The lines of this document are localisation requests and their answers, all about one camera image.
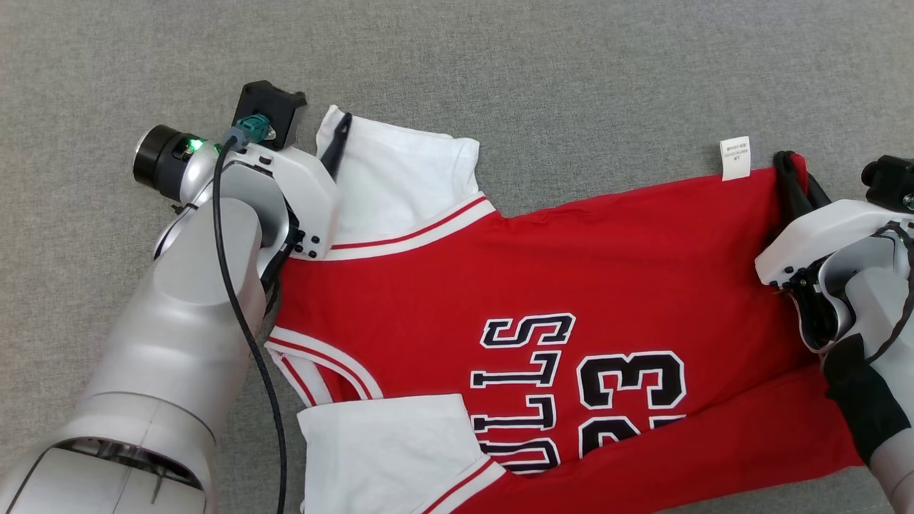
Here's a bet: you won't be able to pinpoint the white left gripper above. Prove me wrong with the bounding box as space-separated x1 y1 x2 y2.
214 112 353 261

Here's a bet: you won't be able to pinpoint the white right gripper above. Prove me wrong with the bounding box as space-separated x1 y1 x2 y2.
755 150 914 354

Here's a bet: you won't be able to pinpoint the red basketball jersey white sleeves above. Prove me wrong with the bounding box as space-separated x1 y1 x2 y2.
264 106 865 514

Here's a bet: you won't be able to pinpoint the teal left cable connector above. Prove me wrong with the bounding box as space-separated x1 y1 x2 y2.
223 114 276 151

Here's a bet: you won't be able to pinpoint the thin black right gripper cable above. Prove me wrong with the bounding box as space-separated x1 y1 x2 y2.
864 221 914 361

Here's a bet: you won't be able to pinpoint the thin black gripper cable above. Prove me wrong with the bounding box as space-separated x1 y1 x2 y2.
864 221 914 361
258 236 302 318

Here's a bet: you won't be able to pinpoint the thick black left camera cable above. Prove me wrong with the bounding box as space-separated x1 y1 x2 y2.
211 136 288 514

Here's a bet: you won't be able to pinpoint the thin black left gripper cable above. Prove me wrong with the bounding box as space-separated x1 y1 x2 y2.
258 236 302 318

